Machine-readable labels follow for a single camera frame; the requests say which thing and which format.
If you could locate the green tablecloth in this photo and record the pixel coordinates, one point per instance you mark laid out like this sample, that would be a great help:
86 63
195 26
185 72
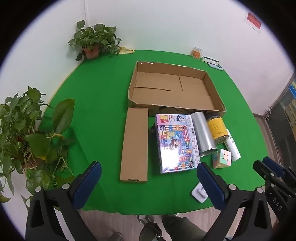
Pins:
101 92

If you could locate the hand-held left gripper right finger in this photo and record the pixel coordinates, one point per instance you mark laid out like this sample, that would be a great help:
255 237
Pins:
209 185

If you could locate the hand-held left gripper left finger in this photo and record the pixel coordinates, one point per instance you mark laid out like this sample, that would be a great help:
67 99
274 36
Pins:
89 183

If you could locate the large potted plant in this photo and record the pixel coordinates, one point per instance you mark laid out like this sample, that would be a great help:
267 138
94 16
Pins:
37 141

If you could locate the glass door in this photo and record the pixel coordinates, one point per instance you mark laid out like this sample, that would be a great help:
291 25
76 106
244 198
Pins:
283 120

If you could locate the orange glass jar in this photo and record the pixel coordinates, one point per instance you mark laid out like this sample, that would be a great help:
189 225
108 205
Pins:
197 53

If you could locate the long cardboard box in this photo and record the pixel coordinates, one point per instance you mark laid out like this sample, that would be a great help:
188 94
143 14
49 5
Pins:
134 143

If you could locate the person's shoe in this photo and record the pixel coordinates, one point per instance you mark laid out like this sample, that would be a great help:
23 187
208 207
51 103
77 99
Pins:
143 220

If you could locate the yellow label jar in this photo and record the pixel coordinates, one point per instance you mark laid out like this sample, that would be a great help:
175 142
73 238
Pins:
217 129

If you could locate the colourful puzzle box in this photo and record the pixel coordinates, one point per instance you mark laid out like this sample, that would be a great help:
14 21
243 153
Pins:
175 143

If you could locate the silver cylinder can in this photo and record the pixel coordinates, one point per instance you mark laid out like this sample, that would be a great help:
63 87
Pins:
203 134

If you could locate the pastel puzzle cube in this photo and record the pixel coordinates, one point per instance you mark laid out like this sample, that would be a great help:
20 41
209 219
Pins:
223 158

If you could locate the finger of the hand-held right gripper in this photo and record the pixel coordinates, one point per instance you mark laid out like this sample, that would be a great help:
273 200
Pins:
272 164
261 169

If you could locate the small potted plant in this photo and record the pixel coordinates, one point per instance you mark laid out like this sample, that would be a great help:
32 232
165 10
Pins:
92 37

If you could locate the light blue flat case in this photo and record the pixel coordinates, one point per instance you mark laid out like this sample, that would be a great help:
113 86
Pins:
216 66

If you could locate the person's dark trousers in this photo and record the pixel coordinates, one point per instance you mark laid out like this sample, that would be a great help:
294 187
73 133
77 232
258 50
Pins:
182 228

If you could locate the red wall sign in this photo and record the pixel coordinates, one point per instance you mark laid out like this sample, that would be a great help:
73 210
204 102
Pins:
253 20

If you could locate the white plastic holder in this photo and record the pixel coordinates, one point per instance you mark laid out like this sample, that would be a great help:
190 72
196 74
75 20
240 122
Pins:
196 193

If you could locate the white spray bottle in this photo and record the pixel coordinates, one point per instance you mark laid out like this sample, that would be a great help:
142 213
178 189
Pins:
232 148

